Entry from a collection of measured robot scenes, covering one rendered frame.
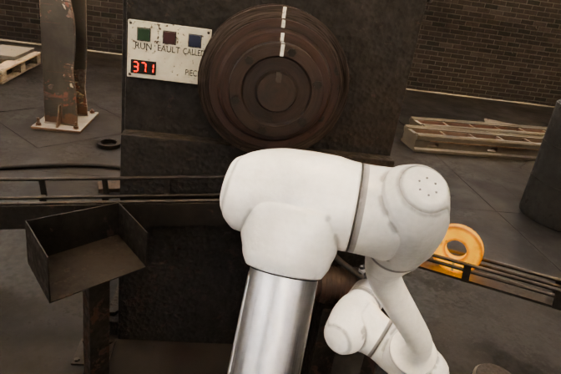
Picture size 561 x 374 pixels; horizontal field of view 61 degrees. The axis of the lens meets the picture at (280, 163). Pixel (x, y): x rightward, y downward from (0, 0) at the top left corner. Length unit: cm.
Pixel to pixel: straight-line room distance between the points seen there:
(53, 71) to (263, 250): 378
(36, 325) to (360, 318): 145
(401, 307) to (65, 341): 150
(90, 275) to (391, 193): 100
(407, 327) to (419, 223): 41
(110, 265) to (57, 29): 301
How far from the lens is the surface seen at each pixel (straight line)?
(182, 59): 160
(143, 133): 167
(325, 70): 145
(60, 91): 434
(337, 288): 163
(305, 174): 64
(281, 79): 138
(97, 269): 145
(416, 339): 104
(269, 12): 144
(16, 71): 626
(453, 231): 155
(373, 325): 117
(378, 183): 65
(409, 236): 64
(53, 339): 216
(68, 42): 423
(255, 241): 65
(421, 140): 494
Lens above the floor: 142
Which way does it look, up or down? 21 degrees down
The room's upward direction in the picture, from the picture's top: 8 degrees clockwise
